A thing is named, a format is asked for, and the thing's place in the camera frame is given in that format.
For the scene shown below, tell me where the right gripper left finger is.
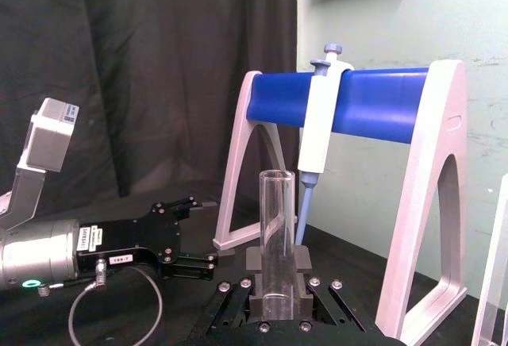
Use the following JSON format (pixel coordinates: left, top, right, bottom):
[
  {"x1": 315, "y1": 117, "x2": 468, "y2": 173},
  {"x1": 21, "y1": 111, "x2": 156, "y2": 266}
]
[{"x1": 185, "y1": 246, "x2": 265, "y2": 342}]

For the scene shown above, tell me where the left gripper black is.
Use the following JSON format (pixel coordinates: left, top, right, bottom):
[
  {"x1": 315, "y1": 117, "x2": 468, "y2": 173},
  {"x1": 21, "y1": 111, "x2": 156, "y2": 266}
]
[{"x1": 76, "y1": 195, "x2": 236, "y2": 283}]

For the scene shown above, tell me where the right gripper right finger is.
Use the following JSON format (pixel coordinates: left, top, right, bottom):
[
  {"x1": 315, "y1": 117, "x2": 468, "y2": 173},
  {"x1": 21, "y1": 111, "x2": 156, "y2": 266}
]
[{"x1": 294, "y1": 244, "x2": 368, "y2": 332}]

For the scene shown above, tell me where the clear glass tube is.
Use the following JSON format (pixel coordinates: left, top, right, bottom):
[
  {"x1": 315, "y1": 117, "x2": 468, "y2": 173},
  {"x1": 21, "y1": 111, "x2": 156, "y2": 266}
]
[{"x1": 259, "y1": 168, "x2": 298, "y2": 322}]

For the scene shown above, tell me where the white and blue pipette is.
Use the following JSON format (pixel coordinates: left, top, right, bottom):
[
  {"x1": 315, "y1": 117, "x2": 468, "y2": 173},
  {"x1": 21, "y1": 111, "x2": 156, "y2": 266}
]
[{"x1": 294, "y1": 41, "x2": 356, "y2": 246}]

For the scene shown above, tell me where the black table cloth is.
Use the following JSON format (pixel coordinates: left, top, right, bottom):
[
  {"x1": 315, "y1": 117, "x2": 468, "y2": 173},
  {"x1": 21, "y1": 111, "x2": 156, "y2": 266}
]
[{"x1": 0, "y1": 181, "x2": 508, "y2": 346}]

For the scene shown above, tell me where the black curtain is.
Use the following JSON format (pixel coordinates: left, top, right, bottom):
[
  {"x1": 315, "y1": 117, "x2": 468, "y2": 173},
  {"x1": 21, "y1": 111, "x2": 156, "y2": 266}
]
[{"x1": 0, "y1": 0, "x2": 299, "y2": 220}]

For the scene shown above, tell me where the white stand with blue bar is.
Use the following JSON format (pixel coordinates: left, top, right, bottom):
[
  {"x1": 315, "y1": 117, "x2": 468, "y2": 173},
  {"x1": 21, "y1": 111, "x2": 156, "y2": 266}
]
[{"x1": 212, "y1": 59, "x2": 469, "y2": 346}]

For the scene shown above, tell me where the thin grey gripper cable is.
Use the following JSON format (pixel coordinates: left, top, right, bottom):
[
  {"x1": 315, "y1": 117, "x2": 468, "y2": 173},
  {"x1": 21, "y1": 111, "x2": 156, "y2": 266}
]
[{"x1": 37, "y1": 257, "x2": 164, "y2": 346}]

